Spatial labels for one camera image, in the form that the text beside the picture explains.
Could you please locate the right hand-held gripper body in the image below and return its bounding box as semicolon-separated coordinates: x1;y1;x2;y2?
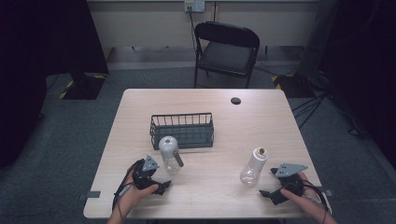
270;163;308;197

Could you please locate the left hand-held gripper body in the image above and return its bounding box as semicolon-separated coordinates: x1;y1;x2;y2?
133;154;161;190

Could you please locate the clear bottle with white neck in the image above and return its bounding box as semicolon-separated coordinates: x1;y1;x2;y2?
239;147;269;189

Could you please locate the clear bottle with dome cap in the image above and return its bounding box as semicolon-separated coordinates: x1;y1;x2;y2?
158;135;185;175

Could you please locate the dark green wire basket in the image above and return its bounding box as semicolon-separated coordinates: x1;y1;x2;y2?
148;112;215;151

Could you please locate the person's left hand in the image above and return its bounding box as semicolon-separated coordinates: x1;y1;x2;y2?
116;172;160;213

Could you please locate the person's right hand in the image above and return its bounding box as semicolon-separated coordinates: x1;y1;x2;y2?
280;172;328;218

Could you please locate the black stand base striped tape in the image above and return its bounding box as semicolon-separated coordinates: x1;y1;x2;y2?
272;74;316;99
59;73;106;101

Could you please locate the black folding chair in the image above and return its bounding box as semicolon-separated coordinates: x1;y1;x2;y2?
193;21;261;90

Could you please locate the black curtain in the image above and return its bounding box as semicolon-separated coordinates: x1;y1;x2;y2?
317;0;396;172
0;0;110;170

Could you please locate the right hand-held gripper cable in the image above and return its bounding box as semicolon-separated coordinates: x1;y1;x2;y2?
299;178;332;224

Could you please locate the hand-held gripper cable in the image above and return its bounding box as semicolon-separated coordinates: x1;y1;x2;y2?
111;161;138;220
299;178;332;224

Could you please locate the left hand-held gripper cable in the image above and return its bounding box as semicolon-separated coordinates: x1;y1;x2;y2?
111;161;138;220

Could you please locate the black wall socket cable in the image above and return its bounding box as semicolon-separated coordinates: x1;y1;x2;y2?
186;7;200;54

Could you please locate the white wall socket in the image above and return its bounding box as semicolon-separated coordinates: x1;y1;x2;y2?
184;0;206;13

